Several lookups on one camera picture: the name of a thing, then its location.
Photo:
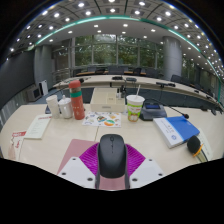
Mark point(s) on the blue and white book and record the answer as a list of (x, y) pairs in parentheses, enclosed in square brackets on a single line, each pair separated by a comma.
[(176, 130)]

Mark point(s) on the white paper cup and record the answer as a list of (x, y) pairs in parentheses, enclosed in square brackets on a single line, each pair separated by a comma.
[(53, 106)]

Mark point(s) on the dark office chairs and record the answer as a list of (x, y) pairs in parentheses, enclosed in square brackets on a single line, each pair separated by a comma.
[(146, 71)]

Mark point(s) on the red bottle with green band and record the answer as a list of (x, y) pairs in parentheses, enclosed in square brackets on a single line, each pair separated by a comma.
[(77, 100)]

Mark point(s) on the cream booklet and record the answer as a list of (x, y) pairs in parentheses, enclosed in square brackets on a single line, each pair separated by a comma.
[(207, 146)]

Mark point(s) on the colourful sticker sheet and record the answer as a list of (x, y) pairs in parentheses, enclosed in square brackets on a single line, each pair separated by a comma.
[(101, 119)]

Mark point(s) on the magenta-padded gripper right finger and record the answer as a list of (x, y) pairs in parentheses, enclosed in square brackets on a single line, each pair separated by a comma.
[(146, 171)]

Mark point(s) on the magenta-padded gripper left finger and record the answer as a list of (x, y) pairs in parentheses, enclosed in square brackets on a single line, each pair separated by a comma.
[(78, 171)]

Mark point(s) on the pink printed mouse pad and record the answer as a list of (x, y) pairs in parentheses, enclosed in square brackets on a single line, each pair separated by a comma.
[(75, 148)]

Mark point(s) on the white box appliance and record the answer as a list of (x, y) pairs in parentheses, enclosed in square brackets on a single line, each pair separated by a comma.
[(33, 93)]

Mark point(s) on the black computer mouse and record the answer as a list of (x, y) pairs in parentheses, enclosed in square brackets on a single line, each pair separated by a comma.
[(112, 156)]

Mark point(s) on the white leaflet with red header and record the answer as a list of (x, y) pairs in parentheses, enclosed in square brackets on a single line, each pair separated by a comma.
[(38, 126)]

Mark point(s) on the ceiling lights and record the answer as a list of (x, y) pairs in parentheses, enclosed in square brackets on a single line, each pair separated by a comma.
[(113, 10)]

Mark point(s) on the long curved conference desk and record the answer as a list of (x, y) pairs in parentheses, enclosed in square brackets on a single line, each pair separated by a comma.
[(146, 83)]

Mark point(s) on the black desk microphone console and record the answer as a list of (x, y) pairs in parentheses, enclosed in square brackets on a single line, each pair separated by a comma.
[(152, 111)]

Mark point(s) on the white lidded jar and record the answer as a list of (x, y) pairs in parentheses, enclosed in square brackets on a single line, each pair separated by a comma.
[(66, 108)]

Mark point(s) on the red and white brochure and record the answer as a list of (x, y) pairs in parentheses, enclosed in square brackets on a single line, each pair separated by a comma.
[(16, 145)]

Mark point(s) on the printed paper cup with straw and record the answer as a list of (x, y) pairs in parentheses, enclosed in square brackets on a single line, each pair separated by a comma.
[(134, 108)]

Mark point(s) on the cream cardboard box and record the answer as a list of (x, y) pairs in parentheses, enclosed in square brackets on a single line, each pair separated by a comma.
[(106, 100)]

